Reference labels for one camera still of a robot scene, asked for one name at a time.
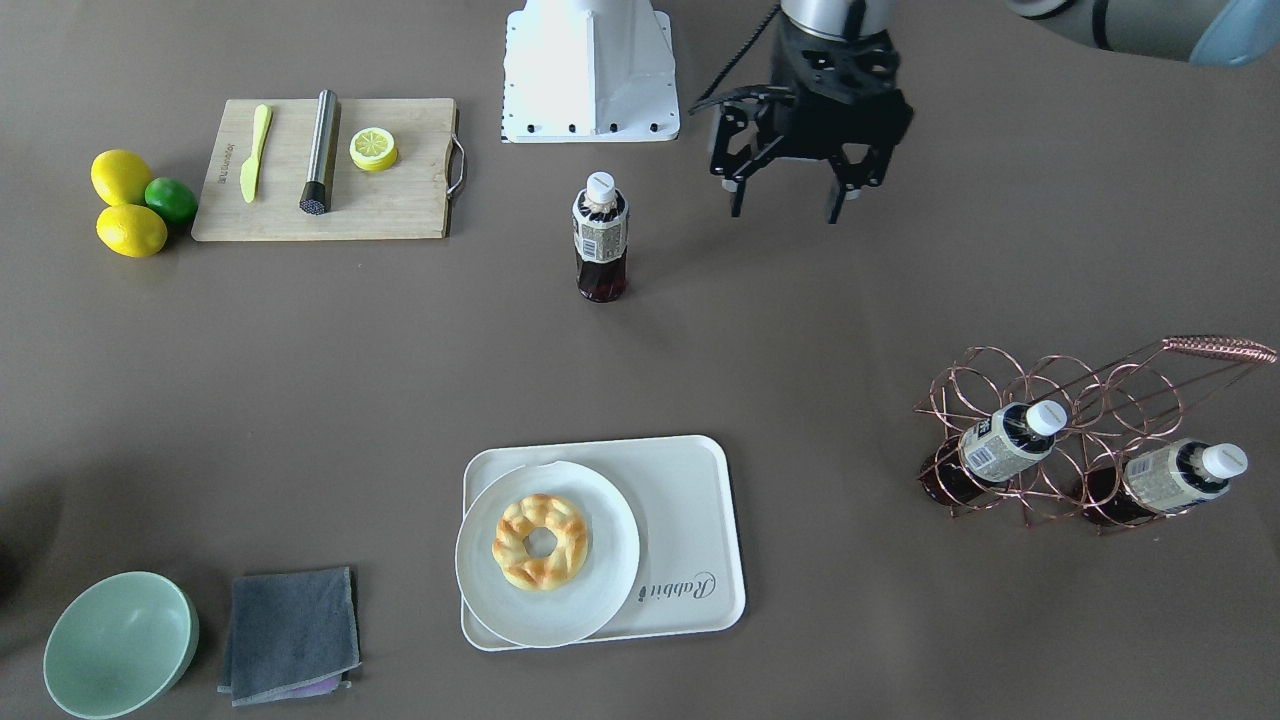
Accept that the front tea bottle in rack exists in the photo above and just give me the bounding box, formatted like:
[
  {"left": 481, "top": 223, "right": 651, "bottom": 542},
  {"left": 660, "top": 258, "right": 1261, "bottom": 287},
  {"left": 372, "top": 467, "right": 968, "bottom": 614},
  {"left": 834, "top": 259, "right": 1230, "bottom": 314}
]
[{"left": 919, "top": 400, "right": 1069, "bottom": 507}]

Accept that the grey folded cloth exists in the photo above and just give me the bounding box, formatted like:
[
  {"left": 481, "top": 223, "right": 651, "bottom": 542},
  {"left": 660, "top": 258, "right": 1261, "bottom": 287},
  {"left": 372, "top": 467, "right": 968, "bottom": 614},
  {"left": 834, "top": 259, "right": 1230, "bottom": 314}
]
[{"left": 218, "top": 566, "right": 361, "bottom": 706}]

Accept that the wooden cutting board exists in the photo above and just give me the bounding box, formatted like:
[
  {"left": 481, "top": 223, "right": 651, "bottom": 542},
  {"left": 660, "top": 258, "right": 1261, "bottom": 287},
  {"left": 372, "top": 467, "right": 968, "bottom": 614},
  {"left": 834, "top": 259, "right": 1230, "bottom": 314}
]
[{"left": 191, "top": 97, "right": 457, "bottom": 242}]

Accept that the green bowl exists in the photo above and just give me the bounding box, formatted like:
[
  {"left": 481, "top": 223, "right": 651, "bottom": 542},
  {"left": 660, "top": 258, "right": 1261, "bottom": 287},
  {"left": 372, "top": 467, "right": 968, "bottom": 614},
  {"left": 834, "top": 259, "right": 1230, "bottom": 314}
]
[{"left": 44, "top": 571, "right": 200, "bottom": 719}]

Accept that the white round plate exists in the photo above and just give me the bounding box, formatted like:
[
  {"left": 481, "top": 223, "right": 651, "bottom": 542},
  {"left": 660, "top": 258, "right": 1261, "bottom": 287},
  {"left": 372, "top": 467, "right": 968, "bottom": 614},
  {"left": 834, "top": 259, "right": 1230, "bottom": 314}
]
[{"left": 454, "top": 461, "right": 640, "bottom": 648}]

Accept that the tea bottle in rack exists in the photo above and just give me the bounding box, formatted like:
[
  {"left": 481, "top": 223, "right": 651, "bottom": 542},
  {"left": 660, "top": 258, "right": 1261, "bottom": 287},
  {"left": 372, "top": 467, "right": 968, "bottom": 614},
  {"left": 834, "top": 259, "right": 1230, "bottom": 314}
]
[
  {"left": 1083, "top": 439, "right": 1249, "bottom": 525},
  {"left": 919, "top": 400, "right": 1069, "bottom": 507}
]

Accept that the upper whole lemon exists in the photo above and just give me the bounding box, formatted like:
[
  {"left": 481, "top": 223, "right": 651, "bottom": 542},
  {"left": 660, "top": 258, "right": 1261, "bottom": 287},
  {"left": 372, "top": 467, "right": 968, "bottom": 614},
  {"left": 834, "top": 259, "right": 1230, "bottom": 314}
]
[{"left": 90, "top": 149, "right": 154, "bottom": 206}]

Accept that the back tea bottle in rack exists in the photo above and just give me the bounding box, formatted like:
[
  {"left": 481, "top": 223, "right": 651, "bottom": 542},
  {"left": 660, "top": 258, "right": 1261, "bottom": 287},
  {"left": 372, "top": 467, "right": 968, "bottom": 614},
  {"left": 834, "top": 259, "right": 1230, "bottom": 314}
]
[{"left": 1083, "top": 439, "right": 1249, "bottom": 525}]

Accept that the copper wire bottle rack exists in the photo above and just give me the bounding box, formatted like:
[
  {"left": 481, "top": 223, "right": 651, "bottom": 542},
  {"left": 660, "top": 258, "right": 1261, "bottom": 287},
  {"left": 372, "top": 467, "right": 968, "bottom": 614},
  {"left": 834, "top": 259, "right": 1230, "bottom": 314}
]
[{"left": 916, "top": 334, "right": 1277, "bottom": 533}]

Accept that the half lemon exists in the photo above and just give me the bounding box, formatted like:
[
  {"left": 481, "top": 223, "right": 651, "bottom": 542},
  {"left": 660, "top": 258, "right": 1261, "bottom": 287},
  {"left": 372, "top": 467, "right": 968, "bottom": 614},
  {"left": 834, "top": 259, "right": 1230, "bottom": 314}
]
[{"left": 349, "top": 127, "right": 399, "bottom": 172}]

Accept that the green lime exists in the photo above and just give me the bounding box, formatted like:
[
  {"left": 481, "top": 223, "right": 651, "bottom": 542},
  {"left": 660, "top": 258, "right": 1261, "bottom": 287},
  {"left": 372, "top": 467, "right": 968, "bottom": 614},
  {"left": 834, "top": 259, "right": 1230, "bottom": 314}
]
[{"left": 143, "top": 177, "right": 198, "bottom": 225}]

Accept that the whole lemon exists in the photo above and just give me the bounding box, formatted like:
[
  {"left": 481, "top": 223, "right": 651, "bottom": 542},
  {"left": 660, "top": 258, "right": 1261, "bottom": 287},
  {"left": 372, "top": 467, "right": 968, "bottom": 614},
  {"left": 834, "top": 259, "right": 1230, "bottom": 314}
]
[
  {"left": 90, "top": 149, "right": 154, "bottom": 206},
  {"left": 96, "top": 204, "right": 169, "bottom": 258}
]

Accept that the lower whole lemon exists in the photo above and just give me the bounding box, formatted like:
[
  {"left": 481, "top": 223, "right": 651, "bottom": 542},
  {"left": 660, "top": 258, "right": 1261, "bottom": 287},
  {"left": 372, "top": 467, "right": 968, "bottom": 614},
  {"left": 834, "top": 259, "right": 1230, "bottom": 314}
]
[{"left": 96, "top": 204, "right": 169, "bottom": 258}]

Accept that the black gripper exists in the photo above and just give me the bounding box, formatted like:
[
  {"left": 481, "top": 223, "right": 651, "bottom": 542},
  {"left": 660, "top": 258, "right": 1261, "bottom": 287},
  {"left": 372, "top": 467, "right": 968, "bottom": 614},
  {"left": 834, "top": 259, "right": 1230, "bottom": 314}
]
[{"left": 709, "top": 19, "right": 914, "bottom": 224}]

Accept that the braided ring bread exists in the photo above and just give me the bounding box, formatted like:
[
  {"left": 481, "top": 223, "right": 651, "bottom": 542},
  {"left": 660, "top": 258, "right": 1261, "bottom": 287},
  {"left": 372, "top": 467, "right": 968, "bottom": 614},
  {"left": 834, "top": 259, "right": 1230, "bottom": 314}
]
[{"left": 492, "top": 493, "right": 591, "bottom": 592}]

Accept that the tea bottle white cap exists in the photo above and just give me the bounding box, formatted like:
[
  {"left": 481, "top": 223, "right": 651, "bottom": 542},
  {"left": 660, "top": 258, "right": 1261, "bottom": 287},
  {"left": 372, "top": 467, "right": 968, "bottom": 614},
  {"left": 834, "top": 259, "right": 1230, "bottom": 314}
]
[{"left": 572, "top": 170, "right": 630, "bottom": 304}]

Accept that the steel muddler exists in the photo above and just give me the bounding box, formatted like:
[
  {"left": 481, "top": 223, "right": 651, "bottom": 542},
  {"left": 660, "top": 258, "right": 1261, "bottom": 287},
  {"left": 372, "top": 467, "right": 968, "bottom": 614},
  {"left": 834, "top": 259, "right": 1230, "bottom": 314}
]
[{"left": 300, "top": 88, "right": 340, "bottom": 217}]

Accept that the yellow plastic knife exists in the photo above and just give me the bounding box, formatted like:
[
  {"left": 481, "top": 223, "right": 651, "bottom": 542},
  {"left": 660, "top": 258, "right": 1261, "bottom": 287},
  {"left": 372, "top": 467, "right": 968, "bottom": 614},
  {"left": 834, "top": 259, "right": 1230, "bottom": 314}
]
[{"left": 239, "top": 104, "right": 273, "bottom": 204}]

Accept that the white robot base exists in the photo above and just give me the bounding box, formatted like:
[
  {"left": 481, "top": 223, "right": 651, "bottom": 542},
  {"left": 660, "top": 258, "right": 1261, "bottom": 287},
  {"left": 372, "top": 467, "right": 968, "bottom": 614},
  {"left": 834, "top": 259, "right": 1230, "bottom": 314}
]
[{"left": 500, "top": 1, "right": 681, "bottom": 143}]

